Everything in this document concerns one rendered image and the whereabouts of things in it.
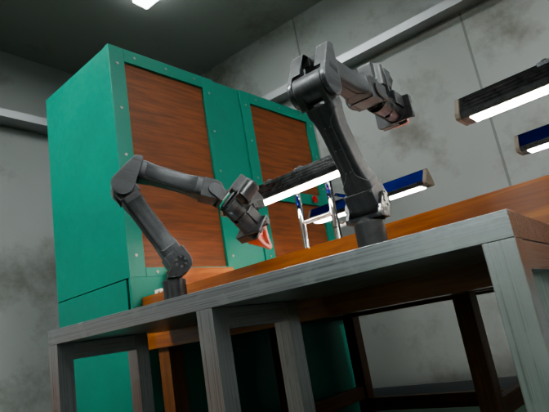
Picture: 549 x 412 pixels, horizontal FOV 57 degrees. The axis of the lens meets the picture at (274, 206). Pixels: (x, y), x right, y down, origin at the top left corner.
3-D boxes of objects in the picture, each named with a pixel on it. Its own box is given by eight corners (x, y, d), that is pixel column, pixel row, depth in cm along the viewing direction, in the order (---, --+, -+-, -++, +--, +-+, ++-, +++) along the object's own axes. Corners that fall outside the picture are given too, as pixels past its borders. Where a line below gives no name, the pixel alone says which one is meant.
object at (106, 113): (130, 276, 179) (108, 42, 202) (56, 302, 213) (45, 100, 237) (343, 270, 281) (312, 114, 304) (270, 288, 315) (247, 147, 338)
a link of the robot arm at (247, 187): (254, 194, 157) (224, 170, 156) (261, 185, 149) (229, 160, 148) (233, 222, 152) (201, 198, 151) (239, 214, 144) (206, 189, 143)
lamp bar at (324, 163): (351, 163, 161) (346, 142, 163) (220, 217, 199) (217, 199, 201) (364, 167, 167) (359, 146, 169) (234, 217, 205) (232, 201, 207)
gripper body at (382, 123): (376, 109, 139) (363, 102, 134) (410, 95, 134) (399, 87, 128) (381, 131, 138) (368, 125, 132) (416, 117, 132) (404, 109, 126)
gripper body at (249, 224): (246, 227, 158) (230, 211, 155) (270, 218, 151) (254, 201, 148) (238, 242, 154) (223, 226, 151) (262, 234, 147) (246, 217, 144)
